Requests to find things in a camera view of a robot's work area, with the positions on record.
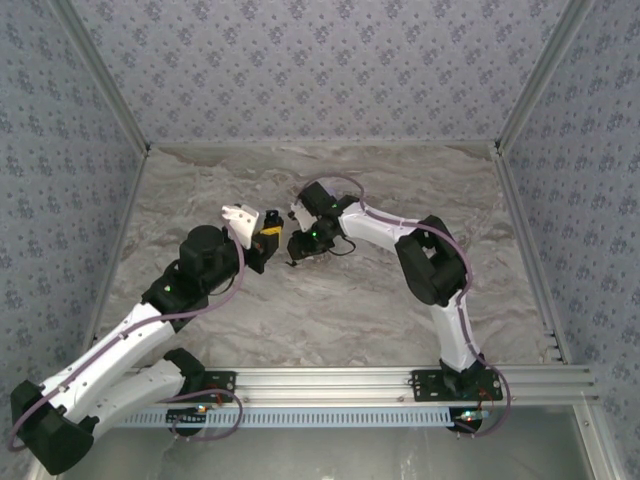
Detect aluminium frame post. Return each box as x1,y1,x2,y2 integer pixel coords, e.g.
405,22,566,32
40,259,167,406
52,0,151,151
493,0,597,151

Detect slotted grey cable duct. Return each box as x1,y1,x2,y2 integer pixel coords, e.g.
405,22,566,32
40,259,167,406
119,406,454,429

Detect wide aluminium base rail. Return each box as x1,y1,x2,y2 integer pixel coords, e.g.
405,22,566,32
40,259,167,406
134,366,600,407

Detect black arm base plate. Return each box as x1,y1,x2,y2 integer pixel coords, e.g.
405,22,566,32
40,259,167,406
410,368,504,403
199,369,238,402

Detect aluminium frame rail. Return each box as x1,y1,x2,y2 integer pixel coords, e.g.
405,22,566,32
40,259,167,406
491,144,572,365
83,144,151,351

